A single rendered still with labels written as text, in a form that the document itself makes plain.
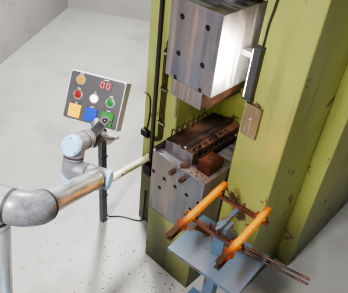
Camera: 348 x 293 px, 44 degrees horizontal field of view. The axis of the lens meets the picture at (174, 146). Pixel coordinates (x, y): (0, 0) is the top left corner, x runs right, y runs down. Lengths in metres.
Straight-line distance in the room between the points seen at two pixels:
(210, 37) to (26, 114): 2.73
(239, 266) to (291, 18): 1.14
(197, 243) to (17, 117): 2.59
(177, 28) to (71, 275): 1.72
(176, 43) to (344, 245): 2.09
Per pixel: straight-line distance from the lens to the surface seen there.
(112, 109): 2.46
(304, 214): 2.83
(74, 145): 1.90
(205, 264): 2.13
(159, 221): 2.71
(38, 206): 1.43
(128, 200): 3.39
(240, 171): 2.32
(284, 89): 1.97
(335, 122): 2.43
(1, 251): 1.58
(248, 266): 2.17
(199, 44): 1.99
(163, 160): 2.38
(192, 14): 1.98
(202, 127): 2.50
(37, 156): 3.84
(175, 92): 2.20
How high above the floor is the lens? 2.42
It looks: 38 degrees down
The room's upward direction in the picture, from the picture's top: 7 degrees clockwise
